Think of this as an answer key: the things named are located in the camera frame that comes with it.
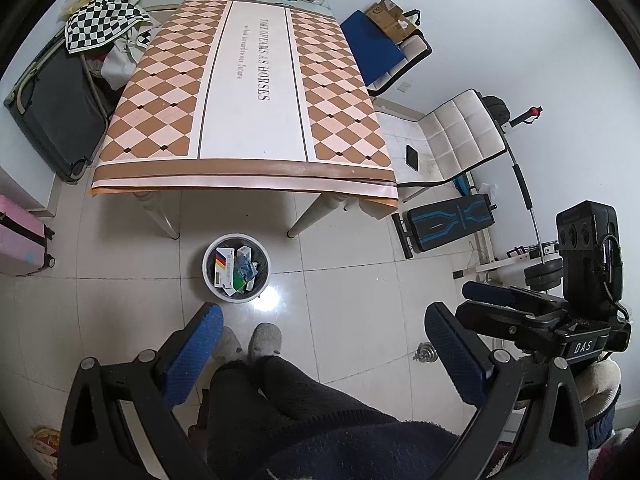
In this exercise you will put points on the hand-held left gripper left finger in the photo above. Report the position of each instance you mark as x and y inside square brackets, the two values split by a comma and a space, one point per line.
[195, 355]

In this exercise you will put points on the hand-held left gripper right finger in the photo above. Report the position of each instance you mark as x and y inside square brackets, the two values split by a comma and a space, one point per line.
[455, 355]

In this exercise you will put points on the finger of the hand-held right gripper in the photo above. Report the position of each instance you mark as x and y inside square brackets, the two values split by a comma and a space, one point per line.
[492, 292]
[495, 320]

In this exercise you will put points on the white round trash bin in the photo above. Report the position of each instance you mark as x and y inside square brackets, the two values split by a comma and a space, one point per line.
[210, 282]

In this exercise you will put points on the green white medicine box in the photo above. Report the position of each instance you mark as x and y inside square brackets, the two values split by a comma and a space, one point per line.
[242, 286]

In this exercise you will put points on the large white pink medicine box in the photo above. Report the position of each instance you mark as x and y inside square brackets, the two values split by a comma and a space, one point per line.
[224, 267]

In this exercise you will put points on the blue plastic wrapper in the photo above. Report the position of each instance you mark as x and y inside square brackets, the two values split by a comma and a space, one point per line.
[246, 266]

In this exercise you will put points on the person's right forearm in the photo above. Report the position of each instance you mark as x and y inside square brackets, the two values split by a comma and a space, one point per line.
[600, 385]

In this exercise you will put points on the metal floor drain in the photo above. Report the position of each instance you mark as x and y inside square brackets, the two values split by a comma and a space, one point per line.
[425, 352]

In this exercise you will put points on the grey fuzzy slipper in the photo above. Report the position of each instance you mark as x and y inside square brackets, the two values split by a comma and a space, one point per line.
[265, 341]
[226, 344]

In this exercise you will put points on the black weight plate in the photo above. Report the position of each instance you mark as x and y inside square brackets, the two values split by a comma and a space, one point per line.
[542, 274]

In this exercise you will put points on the black blue weight bench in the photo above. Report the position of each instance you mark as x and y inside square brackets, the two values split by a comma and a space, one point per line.
[445, 220]

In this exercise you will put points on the person's legs dark pants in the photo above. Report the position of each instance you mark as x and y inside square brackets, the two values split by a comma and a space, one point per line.
[300, 425]

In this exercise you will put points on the white table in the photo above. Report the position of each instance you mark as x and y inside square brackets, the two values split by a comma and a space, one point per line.
[161, 220]

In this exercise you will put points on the black smartphone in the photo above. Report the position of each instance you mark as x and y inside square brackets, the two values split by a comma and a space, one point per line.
[412, 156]

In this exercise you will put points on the white padded chair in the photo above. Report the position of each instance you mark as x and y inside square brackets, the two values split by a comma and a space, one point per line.
[465, 130]

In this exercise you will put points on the yellow snack packet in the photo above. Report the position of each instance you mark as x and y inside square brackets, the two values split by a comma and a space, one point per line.
[45, 440]

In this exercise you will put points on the pink suitcase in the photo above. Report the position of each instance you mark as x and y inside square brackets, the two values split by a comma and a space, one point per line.
[20, 240]

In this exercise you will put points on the white chair with blue cushion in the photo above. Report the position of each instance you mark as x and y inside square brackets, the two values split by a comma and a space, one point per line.
[417, 50]

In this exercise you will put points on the blue cushion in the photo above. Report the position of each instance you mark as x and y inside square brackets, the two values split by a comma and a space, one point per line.
[372, 50]

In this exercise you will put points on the brown pink checkered tablecloth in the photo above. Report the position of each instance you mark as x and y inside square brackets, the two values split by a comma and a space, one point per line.
[250, 85]

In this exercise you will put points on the black suitcase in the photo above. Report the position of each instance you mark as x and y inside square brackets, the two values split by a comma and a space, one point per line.
[55, 110]

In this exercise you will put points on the brown cardboard box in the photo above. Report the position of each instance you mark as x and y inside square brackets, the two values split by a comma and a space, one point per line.
[387, 17]

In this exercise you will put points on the white cloth bag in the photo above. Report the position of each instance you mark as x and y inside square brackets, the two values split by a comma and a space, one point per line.
[122, 60]

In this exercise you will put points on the black white checkered cloth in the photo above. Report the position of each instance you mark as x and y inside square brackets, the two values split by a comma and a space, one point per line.
[100, 17]

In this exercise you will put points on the white wall socket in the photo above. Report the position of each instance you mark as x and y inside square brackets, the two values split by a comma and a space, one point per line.
[404, 86]

